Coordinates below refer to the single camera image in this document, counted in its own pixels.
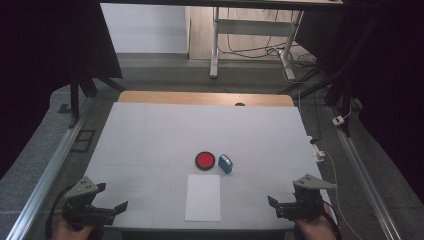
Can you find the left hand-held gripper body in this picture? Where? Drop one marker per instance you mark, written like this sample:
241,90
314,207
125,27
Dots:
80,208

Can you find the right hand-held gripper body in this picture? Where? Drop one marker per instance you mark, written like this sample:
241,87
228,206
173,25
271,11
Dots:
306,205

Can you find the blue stamp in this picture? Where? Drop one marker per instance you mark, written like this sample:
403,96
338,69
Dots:
225,165

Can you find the white paper sheet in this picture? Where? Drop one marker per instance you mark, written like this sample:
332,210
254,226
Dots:
203,198

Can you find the round red ink pad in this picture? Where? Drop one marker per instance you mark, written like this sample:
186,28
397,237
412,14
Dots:
205,161

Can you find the person's right hand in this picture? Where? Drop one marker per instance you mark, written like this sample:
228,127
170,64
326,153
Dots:
315,230

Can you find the person's left hand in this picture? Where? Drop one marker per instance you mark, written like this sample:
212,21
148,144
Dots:
73,234

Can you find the white power strip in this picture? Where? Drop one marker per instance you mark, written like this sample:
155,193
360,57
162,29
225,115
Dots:
318,154

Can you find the black plug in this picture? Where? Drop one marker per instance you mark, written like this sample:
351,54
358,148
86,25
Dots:
314,141

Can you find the white table cover board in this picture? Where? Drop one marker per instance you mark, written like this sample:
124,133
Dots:
150,133

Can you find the small white adapter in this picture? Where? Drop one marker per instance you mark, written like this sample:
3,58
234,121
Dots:
338,120

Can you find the black metal stand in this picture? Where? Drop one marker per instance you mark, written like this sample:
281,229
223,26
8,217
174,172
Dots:
75,100
336,96

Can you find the wooden table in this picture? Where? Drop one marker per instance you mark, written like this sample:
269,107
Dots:
200,98

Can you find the black curtain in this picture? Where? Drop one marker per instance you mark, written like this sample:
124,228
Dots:
33,66
393,83

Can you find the white-legged desk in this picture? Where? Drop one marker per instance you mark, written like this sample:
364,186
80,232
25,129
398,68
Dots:
253,27

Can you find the aluminium rail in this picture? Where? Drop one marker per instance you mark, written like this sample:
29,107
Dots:
50,176
363,180

